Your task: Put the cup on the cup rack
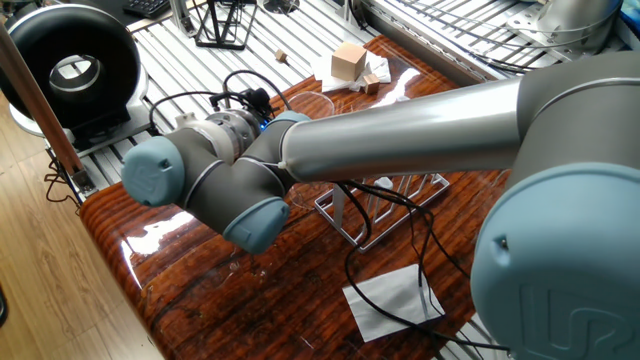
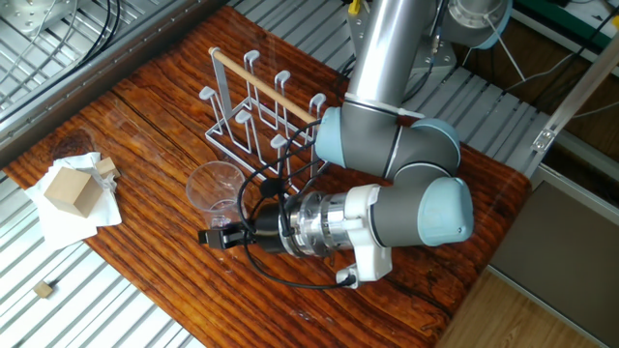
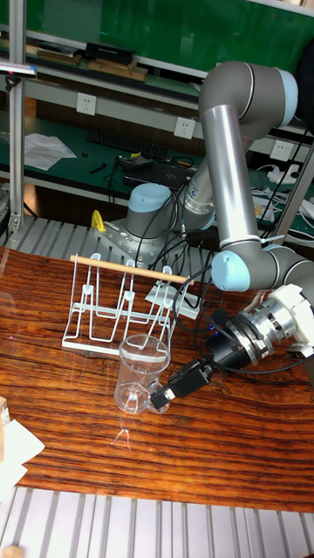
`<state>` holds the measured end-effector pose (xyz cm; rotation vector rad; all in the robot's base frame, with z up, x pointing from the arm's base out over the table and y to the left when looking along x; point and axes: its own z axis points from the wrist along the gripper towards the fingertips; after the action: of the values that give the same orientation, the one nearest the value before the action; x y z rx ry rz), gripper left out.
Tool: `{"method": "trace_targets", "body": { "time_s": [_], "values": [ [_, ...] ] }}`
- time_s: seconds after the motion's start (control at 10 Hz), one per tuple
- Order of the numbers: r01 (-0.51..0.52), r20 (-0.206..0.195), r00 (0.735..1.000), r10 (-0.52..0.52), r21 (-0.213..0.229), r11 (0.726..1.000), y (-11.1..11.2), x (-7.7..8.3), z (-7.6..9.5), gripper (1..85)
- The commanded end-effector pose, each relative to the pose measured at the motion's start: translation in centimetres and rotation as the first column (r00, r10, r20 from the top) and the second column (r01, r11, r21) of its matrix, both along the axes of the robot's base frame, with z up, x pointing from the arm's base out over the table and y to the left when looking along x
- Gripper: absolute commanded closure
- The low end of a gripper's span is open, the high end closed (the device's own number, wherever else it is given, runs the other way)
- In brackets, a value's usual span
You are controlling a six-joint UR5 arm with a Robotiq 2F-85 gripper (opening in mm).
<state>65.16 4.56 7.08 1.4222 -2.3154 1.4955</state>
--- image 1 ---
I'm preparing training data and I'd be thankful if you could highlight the black cable with metal connector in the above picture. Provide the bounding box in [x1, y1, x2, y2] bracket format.
[334, 179, 511, 352]

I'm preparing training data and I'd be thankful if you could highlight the brown frame post with bracket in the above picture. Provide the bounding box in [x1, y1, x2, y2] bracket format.
[0, 22, 98, 198]

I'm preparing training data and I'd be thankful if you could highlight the black cable with angled plug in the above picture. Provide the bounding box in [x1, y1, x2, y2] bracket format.
[148, 69, 294, 137]

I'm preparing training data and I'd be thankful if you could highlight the black keyboard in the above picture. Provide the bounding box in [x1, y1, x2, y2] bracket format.
[121, 0, 173, 21]

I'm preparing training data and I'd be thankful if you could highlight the aluminium table frame rail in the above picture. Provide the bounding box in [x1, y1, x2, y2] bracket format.
[368, 2, 496, 87]

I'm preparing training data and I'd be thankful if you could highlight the aluminium frame post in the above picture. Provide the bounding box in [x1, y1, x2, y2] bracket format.
[168, 0, 200, 39]

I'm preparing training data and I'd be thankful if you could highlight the black ring-shaped device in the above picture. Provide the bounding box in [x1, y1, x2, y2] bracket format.
[0, 3, 157, 152]

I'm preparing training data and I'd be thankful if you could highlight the small wooden cube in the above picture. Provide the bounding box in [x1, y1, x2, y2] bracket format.
[362, 72, 382, 96]

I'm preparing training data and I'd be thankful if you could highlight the black wire stand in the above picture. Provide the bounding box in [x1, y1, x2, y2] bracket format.
[191, 0, 259, 52]

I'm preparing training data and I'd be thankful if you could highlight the thin black floor cable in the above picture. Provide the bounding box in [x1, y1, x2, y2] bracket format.
[43, 149, 84, 214]

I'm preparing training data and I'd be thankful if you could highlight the large wooden cube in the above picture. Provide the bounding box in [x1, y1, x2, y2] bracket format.
[330, 41, 368, 83]

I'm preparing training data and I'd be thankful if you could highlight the white mug drying rack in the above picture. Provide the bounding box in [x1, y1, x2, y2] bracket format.
[313, 172, 451, 254]

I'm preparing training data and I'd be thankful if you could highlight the white paper sheet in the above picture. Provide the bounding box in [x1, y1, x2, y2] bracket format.
[341, 263, 447, 344]

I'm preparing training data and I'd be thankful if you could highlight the crumpled white napkin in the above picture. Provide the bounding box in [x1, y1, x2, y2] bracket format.
[310, 49, 393, 94]

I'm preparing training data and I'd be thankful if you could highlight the black cable with grey sleeve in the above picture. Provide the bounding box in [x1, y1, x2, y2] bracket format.
[349, 179, 474, 321]

